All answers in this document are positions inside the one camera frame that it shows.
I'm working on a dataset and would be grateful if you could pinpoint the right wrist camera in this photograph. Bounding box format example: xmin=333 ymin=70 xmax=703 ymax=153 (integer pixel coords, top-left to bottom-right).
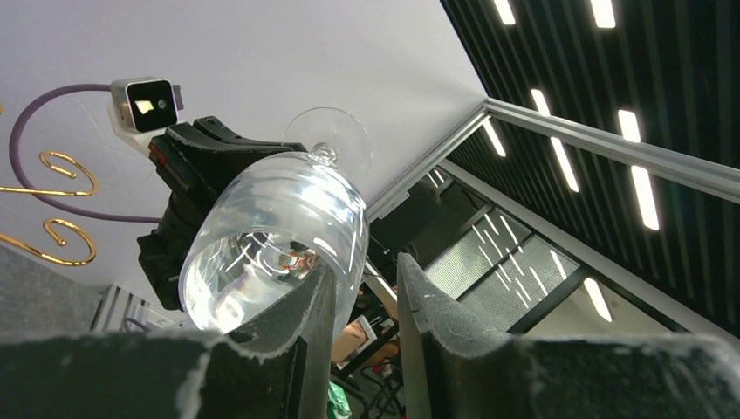
xmin=107 ymin=77 xmax=184 ymax=156

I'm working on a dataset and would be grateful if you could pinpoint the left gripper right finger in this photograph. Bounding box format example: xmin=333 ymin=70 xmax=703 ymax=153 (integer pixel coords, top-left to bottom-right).
xmin=397 ymin=253 xmax=739 ymax=418

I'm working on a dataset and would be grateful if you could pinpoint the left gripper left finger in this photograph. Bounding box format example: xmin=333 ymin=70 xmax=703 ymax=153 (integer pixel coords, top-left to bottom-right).
xmin=1 ymin=265 xmax=335 ymax=418

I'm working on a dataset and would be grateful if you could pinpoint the gold wire glass rack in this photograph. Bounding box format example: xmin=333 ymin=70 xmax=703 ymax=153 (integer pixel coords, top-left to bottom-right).
xmin=0 ymin=104 xmax=99 ymax=268

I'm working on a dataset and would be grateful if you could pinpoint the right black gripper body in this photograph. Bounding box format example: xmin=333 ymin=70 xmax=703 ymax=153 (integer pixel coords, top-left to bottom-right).
xmin=137 ymin=116 xmax=307 ymax=311

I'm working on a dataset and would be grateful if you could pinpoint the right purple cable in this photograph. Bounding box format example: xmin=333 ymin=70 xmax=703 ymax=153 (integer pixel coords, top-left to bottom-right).
xmin=8 ymin=83 xmax=163 ymax=225

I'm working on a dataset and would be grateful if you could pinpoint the clear glass back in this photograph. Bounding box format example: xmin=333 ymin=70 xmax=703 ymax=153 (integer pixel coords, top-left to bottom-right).
xmin=178 ymin=107 xmax=373 ymax=335

